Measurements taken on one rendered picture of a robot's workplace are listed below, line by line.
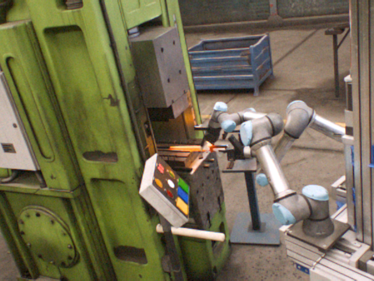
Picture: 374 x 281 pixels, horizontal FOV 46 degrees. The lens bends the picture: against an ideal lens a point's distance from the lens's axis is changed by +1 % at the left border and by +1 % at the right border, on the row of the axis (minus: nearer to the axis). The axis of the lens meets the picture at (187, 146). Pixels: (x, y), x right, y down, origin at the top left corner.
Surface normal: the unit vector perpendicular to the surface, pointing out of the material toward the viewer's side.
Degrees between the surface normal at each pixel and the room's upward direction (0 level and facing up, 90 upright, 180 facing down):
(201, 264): 89
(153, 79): 90
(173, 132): 90
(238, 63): 89
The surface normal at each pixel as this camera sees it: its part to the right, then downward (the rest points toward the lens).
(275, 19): -0.54, 0.45
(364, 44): -0.73, 0.41
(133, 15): 0.88, 0.04
